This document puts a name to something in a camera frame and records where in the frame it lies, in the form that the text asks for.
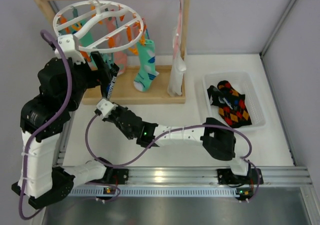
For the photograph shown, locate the round white clip hanger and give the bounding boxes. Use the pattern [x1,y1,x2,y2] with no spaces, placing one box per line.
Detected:
[52,0,145,54]

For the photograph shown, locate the mint green sock blue hexagon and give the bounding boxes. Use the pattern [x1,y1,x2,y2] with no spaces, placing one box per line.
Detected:
[133,39,159,92]

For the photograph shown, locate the pink sock green patches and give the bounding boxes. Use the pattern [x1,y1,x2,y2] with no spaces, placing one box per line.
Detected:
[104,17,128,76]

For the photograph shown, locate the black sock white hexagon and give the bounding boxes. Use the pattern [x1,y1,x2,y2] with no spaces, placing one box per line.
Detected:
[90,51,120,100]

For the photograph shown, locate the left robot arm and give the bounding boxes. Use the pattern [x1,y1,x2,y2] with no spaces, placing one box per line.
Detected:
[11,52,112,209]

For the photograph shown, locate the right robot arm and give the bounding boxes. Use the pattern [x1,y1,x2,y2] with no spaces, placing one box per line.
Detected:
[95,100,250,176]

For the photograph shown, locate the wooden rack base tray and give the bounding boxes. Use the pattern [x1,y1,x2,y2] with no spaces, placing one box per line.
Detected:
[81,64,187,105]

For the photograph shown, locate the white plastic bag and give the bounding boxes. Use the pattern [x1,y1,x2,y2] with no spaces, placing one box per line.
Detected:
[167,27,187,97]

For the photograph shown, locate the argyle red orange sock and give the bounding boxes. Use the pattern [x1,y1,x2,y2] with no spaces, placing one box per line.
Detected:
[217,80,252,129]

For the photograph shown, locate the white plastic basket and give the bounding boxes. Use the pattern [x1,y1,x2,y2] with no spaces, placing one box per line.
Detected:
[195,71,267,132]

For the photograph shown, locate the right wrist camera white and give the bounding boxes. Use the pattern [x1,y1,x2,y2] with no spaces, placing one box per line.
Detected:
[94,97,117,119]

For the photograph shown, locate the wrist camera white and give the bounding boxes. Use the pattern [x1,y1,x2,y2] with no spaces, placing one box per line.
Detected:
[57,34,86,65]
[94,97,117,119]

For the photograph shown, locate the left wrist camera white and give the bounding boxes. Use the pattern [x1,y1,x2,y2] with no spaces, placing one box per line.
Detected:
[57,34,86,65]

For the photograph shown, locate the white perforated cable duct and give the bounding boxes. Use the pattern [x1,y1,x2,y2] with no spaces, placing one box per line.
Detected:
[69,185,249,198]

